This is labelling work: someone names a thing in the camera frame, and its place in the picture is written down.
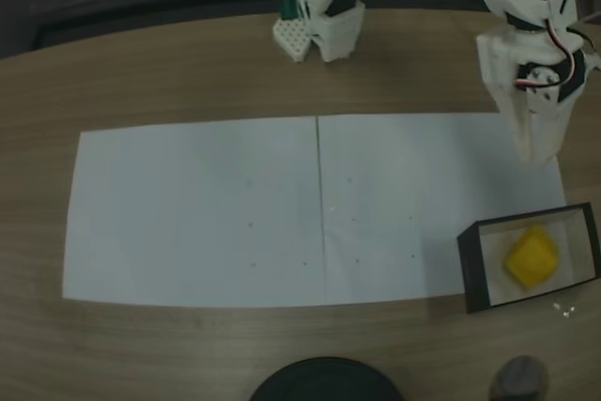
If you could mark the yellow cube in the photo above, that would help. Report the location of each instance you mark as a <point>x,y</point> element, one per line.
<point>530,257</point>

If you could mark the dark brown cardboard box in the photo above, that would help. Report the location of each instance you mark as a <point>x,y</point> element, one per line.
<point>474,269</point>

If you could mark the white paper sheet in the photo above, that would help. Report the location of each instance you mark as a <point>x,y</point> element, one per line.
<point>188,213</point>
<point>399,175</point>

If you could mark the black round lamp base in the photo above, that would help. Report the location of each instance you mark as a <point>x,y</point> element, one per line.
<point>324,382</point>

